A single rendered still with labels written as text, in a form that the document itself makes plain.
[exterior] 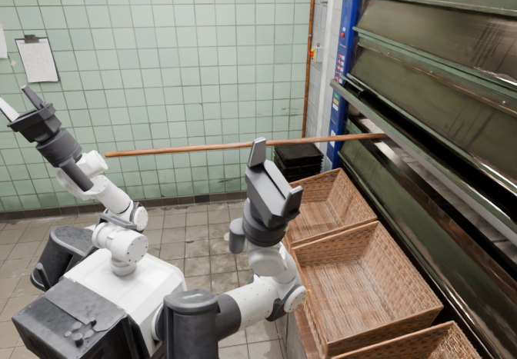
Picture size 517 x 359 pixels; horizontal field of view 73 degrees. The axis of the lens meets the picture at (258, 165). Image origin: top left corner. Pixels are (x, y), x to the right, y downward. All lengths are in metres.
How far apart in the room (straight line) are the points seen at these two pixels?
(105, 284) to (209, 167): 2.51
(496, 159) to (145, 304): 1.08
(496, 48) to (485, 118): 0.22
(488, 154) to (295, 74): 2.04
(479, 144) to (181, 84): 2.26
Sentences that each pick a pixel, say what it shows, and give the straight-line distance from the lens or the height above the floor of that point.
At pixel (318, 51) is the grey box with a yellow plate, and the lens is 2.72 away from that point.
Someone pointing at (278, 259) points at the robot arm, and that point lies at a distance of 0.72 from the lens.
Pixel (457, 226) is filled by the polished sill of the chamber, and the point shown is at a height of 1.17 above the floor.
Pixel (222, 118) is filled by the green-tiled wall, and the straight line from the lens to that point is 3.10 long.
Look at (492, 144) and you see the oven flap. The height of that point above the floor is 1.52.
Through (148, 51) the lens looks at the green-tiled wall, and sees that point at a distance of 2.96.
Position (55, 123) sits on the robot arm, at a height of 1.66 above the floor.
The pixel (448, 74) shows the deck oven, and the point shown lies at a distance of 1.50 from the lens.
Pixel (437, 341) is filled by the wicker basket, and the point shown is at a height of 0.74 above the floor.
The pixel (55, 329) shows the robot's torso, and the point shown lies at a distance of 0.85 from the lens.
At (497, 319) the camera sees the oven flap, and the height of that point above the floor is 1.01.
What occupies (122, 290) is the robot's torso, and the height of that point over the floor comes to 1.40.
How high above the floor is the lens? 2.00
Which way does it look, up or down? 29 degrees down
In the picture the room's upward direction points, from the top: straight up
